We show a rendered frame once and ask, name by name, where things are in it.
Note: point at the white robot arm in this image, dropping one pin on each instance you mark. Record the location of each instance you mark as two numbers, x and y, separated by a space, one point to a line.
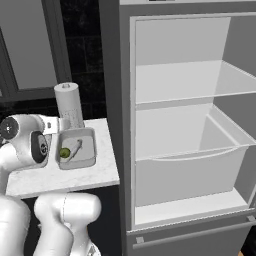
20 146

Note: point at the grey open fridge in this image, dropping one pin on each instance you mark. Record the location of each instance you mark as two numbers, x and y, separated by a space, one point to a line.
113 100

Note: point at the grey freezer drawer front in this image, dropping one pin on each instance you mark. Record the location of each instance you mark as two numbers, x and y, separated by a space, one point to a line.
186 243

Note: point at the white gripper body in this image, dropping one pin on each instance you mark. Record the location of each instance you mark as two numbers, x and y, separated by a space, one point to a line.
64 124

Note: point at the white fridge crisper drawer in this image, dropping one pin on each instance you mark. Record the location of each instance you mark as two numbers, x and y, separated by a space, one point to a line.
186 176

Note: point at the green lime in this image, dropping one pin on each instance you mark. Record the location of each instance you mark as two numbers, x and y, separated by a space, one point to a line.
64 152

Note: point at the clear fridge shelf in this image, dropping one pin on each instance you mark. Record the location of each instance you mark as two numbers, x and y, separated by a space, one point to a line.
186 78

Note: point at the dark base cupboard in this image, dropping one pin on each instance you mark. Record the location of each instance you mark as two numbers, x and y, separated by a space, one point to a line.
110 216

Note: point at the pale grey fish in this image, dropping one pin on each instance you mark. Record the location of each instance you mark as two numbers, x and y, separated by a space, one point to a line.
75 148

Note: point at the dark framed window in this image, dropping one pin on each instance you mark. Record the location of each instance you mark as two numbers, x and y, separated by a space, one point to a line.
30 43

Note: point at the grey tupperware container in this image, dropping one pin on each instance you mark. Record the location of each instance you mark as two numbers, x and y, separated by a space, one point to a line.
85 155

